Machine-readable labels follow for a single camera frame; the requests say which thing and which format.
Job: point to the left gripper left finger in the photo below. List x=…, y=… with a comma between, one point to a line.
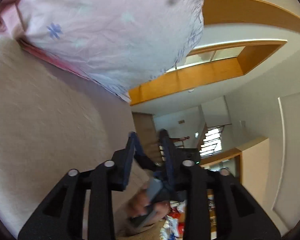
x=61, y=213

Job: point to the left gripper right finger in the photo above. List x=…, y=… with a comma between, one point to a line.
x=238, y=215

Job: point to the cream cable-knit sweater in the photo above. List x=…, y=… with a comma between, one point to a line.
x=50, y=122

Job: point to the person's right hand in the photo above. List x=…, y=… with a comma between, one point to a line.
x=137, y=207

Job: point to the pink floral pillow right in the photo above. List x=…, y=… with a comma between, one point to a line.
x=118, y=44

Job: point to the wooden frame window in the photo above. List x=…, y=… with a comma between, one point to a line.
x=253, y=54

